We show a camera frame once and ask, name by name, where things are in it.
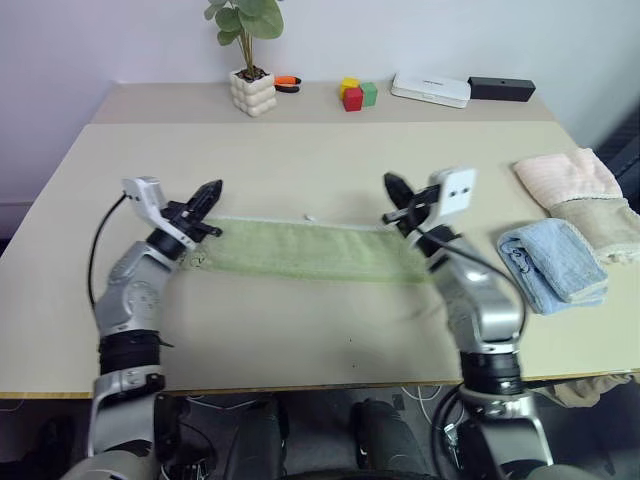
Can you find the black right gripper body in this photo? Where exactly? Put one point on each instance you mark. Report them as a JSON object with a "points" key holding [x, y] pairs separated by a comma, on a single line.
{"points": [[416, 215]]}

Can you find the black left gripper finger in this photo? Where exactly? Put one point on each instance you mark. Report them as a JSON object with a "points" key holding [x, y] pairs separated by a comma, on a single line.
{"points": [[207, 192], [207, 205]]}

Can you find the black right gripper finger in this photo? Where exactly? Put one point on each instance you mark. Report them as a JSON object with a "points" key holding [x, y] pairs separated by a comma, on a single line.
{"points": [[399, 201], [399, 185]]}

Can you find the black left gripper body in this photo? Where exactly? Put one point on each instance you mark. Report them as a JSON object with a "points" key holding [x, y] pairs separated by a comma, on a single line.
{"points": [[186, 222]]}

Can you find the green towel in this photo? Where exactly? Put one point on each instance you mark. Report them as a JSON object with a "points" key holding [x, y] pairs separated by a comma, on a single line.
{"points": [[310, 250]]}

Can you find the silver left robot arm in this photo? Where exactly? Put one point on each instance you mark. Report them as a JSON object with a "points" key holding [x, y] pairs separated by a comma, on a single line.
{"points": [[132, 295]]}

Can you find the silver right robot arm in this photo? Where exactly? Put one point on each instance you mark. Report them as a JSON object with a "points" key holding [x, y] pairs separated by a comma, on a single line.
{"points": [[480, 305]]}

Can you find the folded blue towel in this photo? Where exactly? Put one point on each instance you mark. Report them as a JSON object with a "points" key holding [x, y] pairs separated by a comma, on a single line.
{"points": [[550, 265]]}

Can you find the folded pink towel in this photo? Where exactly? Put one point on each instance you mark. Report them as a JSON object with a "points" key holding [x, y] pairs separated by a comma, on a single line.
{"points": [[565, 175]]}

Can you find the folded beige towel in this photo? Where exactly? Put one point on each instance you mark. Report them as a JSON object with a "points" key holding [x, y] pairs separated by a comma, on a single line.
{"points": [[607, 225]]}

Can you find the green cube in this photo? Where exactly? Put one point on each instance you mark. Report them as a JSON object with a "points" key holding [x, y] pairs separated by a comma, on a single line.
{"points": [[370, 93]]}

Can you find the red cube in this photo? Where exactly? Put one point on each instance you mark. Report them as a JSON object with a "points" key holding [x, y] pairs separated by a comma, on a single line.
{"points": [[353, 99]]}

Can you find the flat white box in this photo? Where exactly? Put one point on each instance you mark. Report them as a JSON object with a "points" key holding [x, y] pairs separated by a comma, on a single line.
{"points": [[430, 90]]}

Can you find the white bubble plant pot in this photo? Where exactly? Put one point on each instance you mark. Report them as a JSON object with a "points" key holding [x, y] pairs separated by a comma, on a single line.
{"points": [[253, 96]]}

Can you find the yellow cube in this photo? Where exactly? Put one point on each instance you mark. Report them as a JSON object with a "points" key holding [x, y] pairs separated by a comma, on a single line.
{"points": [[348, 84]]}

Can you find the orange and black tool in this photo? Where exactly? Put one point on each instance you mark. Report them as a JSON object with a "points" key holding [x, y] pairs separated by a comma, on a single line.
{"points": [[286, 82]]}

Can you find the long black box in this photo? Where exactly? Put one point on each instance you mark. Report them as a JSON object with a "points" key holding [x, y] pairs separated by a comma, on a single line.
{"points": [[501, 89]]}

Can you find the green leafy plant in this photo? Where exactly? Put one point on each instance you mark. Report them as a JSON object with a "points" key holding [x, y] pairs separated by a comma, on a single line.
{"points": [[250, 20]]}

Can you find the dark chair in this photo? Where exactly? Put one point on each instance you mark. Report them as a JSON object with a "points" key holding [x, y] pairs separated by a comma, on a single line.
{"points": [[622, 145]]}

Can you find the dark rounded shape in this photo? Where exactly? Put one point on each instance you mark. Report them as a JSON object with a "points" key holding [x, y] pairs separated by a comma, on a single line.
{"points": [[395, 440]]}

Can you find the beige cloth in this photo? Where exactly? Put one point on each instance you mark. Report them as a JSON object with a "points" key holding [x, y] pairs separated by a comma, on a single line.
{"points": [[590, 387]]}

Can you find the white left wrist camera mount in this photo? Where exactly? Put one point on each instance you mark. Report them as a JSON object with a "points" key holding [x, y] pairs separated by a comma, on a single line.
{"points": [[147, 197]]}

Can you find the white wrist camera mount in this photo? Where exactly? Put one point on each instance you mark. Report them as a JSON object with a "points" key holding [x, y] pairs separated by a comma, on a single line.
{"points": [[457, 192], [147, 197]]}

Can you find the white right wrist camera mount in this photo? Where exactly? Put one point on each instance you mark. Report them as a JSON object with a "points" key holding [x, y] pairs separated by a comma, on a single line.
{"points": [[457, 192]]}

